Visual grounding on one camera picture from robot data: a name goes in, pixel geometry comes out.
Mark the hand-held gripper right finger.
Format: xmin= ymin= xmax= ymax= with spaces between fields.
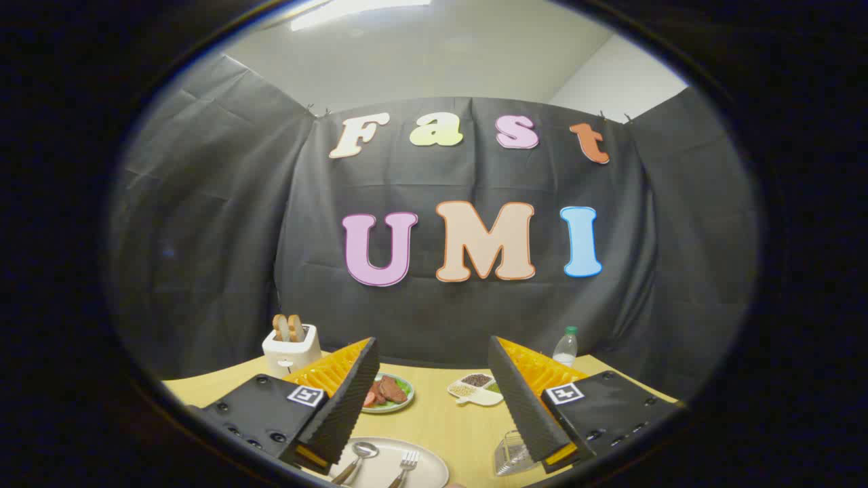
xmin=487 ymin=335 xmax=681 ymax=475

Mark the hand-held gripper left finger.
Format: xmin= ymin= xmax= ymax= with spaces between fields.
xmin=193 ymin=337 xmax=380 ymax=476

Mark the spoon with wooden handle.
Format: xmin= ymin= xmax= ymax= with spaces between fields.
xmin=331 ymin=442 xmax=379 ymax=485

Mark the fork with wooden handle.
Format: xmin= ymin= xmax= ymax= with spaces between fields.
xmin=389 ymin=451 xmax=420 ymax=488

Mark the brown cooked meat piece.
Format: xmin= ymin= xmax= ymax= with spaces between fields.
xmin=378 ymin=376 xmax=408 ymax=405

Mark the white divided snack dish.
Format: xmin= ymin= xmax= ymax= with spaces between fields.
xmin=448 ymin=372 xmax=504 ymax=407

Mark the pale green food plate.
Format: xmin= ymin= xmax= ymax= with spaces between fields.
xmin=361 ymin=373 xmax=415 ymax=414

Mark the clear plastic water bottle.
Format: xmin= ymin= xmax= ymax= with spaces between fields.
xmin=552 ymin=326 xmax=579 ymax=367

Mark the cream white toaster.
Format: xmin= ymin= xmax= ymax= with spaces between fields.
xmin=262 ymin=324 xmax=323 ymax=378

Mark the white round plate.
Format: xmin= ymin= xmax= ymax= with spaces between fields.
xmin=330 ymin=437 xmax=450 ymax=488

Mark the ceiling light panel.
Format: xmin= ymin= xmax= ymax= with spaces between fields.
xmin=290 ymin=0 xmax=432 ymax=32

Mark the metal wire cutlery rack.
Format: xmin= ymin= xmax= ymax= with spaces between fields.
xmin=493 ymin=430 xmax=543 ymax=477

